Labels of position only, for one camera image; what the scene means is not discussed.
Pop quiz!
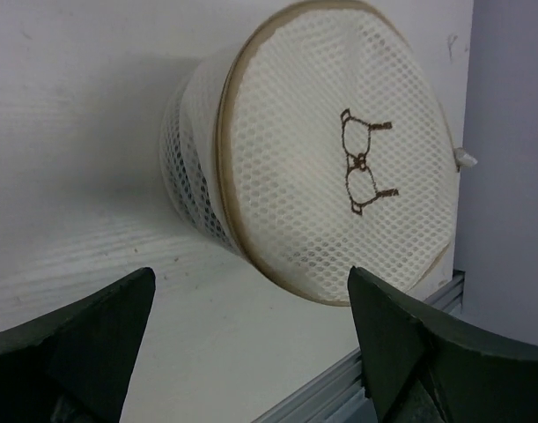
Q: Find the aluminium front rail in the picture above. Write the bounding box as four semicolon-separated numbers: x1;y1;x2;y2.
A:
240;268;467;423

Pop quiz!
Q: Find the white mesh laundry bag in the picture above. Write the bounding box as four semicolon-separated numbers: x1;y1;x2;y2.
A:
158;1;475;307

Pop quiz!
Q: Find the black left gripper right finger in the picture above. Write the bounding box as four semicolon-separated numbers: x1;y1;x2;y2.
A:
347;267;538;422

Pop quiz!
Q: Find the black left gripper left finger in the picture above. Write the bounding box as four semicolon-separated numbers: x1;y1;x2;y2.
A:
0;267;156;422

